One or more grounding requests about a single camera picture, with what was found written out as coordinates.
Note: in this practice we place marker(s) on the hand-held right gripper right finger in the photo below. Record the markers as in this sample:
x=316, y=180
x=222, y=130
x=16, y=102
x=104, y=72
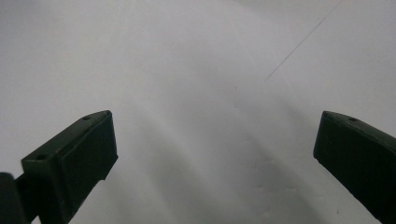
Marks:
x=358, y=158

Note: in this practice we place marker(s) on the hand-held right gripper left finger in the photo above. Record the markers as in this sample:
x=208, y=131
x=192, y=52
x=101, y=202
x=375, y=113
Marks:
x=71, y=165

